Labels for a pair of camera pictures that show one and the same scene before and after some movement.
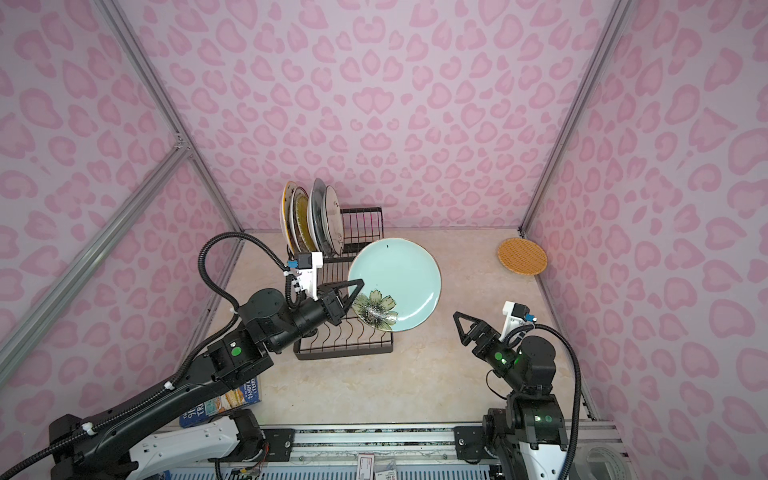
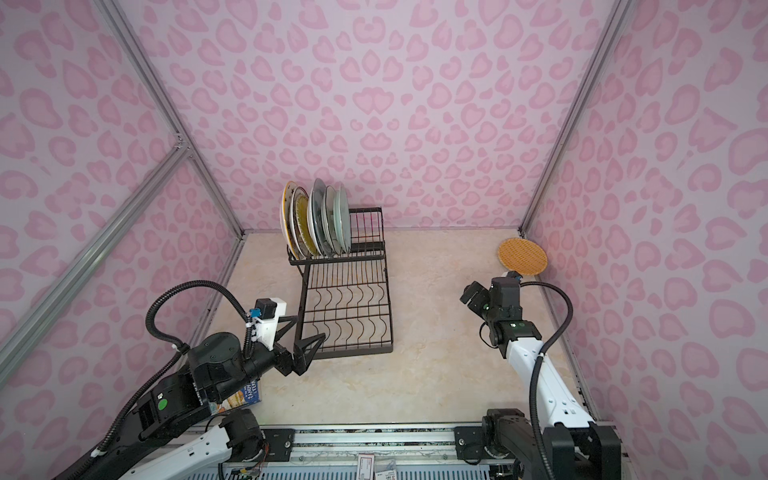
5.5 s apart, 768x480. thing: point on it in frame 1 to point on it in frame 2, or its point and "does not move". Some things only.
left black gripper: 332,303 to 288,362
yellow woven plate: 302,221 does not move
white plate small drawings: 334,220 does not move
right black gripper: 481,329 to 482,295
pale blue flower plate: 402,283 to 341,216
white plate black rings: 310,222 does not move
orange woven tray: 523,256 does not move
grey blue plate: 320,216 does not move
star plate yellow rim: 286,202 does not move
